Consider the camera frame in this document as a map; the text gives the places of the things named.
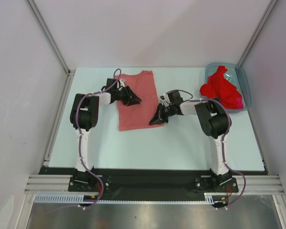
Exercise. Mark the bright red t shirt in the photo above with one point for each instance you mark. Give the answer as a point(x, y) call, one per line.
point(218, 87)

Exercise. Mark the grey slotted cable duct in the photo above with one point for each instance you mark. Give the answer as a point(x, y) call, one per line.
point(86, 200)

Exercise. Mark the left aluminium corner post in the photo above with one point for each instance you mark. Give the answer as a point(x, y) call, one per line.
point(47, 34)

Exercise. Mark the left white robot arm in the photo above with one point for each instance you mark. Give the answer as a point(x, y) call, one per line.
point(85, 112)

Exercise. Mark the clear blue plastic bin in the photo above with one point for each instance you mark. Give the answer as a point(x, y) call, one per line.
point(236, 75)

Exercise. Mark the magenta pink garment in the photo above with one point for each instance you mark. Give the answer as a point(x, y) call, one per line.
point(239, 103)

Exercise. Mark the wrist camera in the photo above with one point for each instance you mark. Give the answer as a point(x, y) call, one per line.
point(164, 100)
point(121, 83)

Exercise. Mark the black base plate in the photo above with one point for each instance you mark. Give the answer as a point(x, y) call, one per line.
point(129, 193)

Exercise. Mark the aluminium corner post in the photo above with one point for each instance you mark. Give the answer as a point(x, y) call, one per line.
point(258, 30)
point(47, 34)

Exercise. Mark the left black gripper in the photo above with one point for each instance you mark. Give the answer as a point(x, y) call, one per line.
point(131, 98)

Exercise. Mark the right aluminium corner post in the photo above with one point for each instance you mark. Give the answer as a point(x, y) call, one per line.
point(258, 30)

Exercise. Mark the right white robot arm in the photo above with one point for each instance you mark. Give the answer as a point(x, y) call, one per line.
point(214, 120)

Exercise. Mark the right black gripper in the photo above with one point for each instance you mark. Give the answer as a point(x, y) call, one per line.
point(159, 117)

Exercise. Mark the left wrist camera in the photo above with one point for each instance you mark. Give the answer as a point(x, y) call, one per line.
point(121, 83)

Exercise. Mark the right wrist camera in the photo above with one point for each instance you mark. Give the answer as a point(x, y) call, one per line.
point(164, 100)

